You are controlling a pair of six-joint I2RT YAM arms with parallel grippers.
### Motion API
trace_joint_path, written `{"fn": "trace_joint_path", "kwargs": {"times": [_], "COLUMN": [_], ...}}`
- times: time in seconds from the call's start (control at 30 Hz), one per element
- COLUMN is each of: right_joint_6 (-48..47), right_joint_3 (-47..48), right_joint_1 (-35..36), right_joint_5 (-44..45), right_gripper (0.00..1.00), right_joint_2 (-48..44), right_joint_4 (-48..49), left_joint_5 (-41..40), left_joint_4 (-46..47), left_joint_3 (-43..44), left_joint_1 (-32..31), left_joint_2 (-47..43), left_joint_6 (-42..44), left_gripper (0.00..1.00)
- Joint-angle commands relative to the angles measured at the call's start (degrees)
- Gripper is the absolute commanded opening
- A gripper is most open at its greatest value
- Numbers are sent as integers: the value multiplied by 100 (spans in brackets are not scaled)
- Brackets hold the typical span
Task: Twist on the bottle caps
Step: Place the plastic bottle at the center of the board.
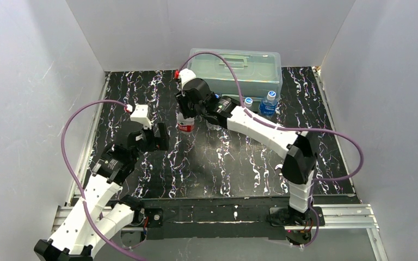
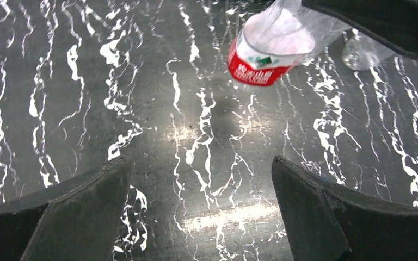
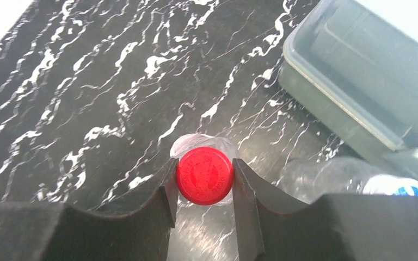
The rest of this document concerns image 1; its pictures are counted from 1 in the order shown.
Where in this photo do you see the translucent plastic storage box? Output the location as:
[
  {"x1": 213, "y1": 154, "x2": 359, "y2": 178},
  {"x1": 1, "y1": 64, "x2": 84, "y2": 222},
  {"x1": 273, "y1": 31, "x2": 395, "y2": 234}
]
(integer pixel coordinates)
[{"x1": 187, "y1": 48, "x2": 282, "y2": 102}]

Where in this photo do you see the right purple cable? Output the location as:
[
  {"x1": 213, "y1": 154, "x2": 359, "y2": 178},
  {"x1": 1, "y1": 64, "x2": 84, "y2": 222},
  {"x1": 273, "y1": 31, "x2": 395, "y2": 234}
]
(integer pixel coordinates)
[{"x1": 179, "y1": 51, "x2": 365, "y2": 249}]

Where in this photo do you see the blue white bottle cap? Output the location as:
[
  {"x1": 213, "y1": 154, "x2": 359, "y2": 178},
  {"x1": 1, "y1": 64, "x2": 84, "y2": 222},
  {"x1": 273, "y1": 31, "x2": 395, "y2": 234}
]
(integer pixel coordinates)
[
  {"x1": 244, "y1": 97, "x2": 253, "y2": 106},
  {"x1": 267, "y1": 91, "x2": 276, "y2": 101}
]

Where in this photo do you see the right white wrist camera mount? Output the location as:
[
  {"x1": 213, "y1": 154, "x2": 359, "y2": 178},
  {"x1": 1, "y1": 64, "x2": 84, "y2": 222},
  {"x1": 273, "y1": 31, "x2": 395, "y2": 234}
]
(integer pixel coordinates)
[{"x1": 174, "y1": 69, "x2": 196, "y2": 93}]

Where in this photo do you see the aluminium frame rail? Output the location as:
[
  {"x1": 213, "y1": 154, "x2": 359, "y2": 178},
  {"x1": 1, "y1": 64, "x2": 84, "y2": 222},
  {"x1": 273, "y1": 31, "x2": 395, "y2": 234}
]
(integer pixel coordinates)
[{"x1": 50, "y1": 205, "x2": 389, "y2": 261}]

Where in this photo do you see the purple cable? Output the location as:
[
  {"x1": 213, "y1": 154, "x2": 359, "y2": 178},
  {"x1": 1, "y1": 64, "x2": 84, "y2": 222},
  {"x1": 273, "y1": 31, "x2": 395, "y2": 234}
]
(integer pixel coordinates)
[
  {"x1": 179, "y1": 51, "x2": 365, "y2": 249},
  {"x1": 60, "y1": 99, "x2": 149, "y2": 261}
]

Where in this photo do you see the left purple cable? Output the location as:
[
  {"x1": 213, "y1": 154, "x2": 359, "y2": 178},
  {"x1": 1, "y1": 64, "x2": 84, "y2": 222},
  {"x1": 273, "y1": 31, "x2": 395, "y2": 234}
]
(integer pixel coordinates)
[{"x1": 60, "y1": 99, "x2": 149, "y2": 261}]

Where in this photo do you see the clear unlabelled plastic bottle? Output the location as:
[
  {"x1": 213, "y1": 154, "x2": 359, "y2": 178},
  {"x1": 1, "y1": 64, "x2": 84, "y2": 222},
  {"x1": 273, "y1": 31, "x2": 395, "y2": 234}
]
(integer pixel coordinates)
[{"x1": 243, "y1": 97, "x2": 253, "y2": 110}]

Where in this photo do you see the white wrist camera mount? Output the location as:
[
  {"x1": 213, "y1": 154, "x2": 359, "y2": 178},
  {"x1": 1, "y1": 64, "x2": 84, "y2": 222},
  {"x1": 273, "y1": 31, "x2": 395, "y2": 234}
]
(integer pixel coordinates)
[
  {"x1": 174, "y1": 69, "x2": 196, "y2": 93},
  {"x1": 125, "y1": 104, "x2": 152, "y2": 129}
]

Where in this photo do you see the blue label plastic bottle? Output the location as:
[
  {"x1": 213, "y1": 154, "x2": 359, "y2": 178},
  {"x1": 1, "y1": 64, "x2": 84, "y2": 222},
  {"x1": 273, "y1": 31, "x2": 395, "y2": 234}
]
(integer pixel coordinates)
[{"x1": 259, "y1": 96, "x2": 279, "y2": 119}]

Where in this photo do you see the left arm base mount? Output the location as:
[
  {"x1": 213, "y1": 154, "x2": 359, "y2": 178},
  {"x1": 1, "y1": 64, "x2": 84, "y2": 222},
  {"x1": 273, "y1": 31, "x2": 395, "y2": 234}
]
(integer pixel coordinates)
[{"x1": 126, "y1": 208, "x2": 164, "y2": 228}]

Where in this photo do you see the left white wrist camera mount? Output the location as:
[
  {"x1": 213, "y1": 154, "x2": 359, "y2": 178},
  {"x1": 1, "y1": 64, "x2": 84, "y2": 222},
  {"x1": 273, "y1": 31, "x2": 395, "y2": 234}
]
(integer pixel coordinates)
[{"x1": 125, "y1": 104, "x2": 152, "y2": 129}]

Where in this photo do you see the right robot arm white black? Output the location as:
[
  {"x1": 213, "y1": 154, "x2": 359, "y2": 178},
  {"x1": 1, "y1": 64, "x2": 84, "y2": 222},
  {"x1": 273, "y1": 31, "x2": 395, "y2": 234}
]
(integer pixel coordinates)
[{"x1": 176, "y1": 78, "x2": 317, "y2": 214}]

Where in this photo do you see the red label plastic bottle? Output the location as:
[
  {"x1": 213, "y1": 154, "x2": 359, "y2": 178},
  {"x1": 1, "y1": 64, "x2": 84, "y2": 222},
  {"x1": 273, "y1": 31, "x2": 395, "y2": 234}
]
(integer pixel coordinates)
[{"x1": 177, "y1": 112, "x2": 195, "y2": 134}]

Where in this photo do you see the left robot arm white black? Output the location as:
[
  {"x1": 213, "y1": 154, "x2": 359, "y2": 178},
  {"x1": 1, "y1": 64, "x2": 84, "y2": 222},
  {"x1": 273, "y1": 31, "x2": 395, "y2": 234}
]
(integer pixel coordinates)
[{"x1": 34, "y1": 121, "x2": 169, "y2": 260}]

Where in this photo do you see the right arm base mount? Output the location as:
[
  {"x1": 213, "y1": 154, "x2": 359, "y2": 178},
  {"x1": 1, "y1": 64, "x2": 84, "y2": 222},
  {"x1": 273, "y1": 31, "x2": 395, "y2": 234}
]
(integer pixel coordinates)
[{"x1": 267, "y1": 207, "x2": 325, "y2": 246}]

